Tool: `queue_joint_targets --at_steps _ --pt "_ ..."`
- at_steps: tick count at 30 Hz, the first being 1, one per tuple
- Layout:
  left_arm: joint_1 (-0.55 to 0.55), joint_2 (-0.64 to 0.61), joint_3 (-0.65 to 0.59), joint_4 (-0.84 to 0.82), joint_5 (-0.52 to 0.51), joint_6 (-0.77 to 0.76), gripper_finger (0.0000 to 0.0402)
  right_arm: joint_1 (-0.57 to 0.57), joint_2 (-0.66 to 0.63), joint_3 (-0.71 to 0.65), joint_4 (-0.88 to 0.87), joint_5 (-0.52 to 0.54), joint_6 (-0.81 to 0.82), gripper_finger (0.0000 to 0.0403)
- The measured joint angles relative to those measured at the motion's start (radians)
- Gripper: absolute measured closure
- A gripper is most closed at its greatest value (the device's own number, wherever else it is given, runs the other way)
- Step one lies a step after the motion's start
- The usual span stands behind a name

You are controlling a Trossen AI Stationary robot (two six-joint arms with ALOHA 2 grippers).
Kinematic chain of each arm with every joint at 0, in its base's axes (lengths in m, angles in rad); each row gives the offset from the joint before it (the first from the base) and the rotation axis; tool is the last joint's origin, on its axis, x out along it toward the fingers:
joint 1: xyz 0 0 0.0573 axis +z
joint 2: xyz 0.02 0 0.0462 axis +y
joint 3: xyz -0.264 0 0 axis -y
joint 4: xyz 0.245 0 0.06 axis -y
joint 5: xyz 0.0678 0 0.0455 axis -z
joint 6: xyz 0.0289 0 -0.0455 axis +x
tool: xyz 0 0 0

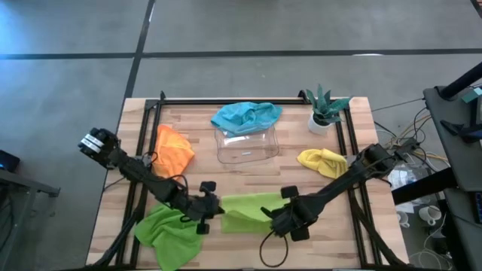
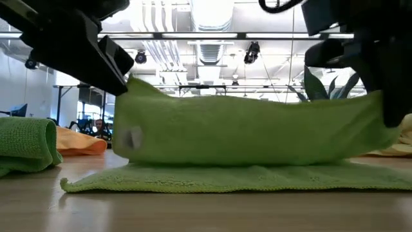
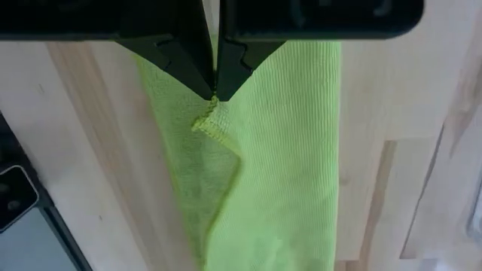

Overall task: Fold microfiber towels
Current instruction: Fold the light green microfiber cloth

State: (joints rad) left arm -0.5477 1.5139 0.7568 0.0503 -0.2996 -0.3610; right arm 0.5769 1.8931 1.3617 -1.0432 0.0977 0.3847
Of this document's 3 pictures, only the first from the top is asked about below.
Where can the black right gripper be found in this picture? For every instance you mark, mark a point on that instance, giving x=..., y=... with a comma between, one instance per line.
x=307, y=211

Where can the black slanted pole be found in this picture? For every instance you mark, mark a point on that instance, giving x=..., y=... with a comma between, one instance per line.
x=463, y=81

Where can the yellow microfiber towel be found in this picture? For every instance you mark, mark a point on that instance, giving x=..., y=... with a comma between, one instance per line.
x=324, y=162

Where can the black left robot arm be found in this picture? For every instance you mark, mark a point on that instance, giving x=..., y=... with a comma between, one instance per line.
x=139, y=173

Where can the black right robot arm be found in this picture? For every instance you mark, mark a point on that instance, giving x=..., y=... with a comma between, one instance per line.
x=350, y=177

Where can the white plant pot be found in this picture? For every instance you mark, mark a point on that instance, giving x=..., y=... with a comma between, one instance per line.
x=318, y=128

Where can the teal box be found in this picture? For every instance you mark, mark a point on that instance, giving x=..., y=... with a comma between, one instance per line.
x=472, y=95

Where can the clear plastic bin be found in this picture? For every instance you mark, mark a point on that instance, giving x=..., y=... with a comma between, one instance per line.
x=248, y=150

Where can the blue microfiber towel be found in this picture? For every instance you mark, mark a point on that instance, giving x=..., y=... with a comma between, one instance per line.
x=244, y=116

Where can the green microfiber towel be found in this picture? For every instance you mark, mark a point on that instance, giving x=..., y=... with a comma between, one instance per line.
x=169, y=237
x=244, y=212

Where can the black metal table frame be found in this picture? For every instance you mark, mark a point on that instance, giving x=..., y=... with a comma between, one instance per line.
x=180, y=102

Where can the white paper sheet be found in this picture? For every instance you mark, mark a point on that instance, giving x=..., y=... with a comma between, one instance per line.
x=403, y=177

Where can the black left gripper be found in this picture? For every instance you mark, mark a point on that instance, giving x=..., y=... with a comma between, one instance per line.
x=196, y=209

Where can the black box device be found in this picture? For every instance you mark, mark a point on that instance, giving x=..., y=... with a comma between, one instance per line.
x=7, y=162

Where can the orange microfiber towel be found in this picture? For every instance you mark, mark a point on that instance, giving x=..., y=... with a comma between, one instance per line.
x=171, y=150

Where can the dark grey desk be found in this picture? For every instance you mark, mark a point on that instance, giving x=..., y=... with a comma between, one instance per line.
x=448, y=158

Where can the green snake plant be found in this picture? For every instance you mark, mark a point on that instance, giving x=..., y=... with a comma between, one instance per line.
x=325, y=105

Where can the white mug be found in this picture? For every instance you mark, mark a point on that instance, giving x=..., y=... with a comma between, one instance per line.
x=403, y=218
x=429, y=214

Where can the black desk gadget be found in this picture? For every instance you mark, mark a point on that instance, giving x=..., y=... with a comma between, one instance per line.
x=459, y=130

